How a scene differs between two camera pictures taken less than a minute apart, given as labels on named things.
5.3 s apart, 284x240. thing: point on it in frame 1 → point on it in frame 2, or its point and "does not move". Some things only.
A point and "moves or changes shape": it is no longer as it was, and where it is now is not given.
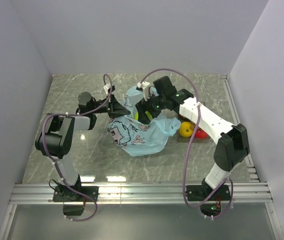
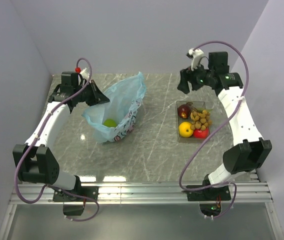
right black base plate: (200, 192) does not move
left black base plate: (63, 194) does not move
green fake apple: (136, 115) → (110, 122)
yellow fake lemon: (185, 129) does not move
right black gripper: (143, 106) → (187, 75)
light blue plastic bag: (136, 137) moves or changes shape
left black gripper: (114, 109) → (98, 97)
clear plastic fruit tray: (185, 129) does not move
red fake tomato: (200, 134) does not move
